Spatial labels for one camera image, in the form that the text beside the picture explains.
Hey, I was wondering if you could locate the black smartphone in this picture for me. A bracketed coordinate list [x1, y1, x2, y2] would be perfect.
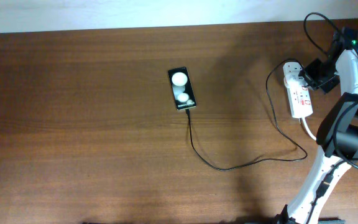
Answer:
[167, 67, 197, 111]

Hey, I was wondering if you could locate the white power strip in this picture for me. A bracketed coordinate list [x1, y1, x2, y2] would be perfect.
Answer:
[287, 85, 313, 119]

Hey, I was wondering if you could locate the white USB charger plug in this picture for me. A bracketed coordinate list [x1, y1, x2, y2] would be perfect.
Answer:
[283, 62, 307, 89]

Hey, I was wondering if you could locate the black USB charging cable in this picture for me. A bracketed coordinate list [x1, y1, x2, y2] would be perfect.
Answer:
[185, 58, 309, 172]

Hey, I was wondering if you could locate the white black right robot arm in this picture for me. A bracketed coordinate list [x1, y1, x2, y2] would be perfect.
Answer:
[273, 27, 358, 223]

